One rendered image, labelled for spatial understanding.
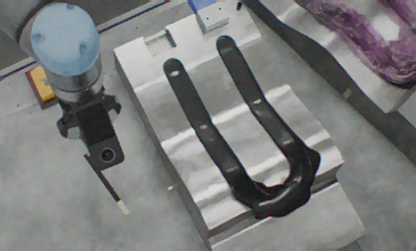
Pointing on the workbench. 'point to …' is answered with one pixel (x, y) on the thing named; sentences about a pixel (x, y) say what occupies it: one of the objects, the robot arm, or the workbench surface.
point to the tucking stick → (107, 185)
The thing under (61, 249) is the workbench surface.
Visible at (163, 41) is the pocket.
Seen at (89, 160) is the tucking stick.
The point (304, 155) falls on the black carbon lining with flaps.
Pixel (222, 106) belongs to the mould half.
